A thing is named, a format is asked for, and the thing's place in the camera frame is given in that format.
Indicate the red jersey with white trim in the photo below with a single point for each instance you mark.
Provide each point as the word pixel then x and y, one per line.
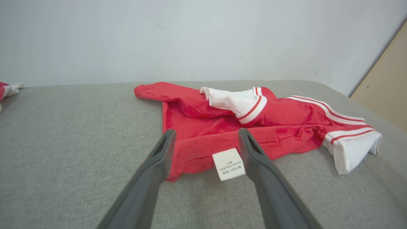
pixel 203 133

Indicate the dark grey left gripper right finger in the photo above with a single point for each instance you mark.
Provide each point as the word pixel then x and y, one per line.
pixel 273 194

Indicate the beige wooden panel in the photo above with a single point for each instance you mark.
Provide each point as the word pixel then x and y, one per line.
pixel 388 82

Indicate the crumpled red and white garment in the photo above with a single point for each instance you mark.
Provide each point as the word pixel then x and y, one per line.
pixel 8 89

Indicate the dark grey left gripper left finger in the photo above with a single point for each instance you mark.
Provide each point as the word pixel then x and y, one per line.
pixel 146 187

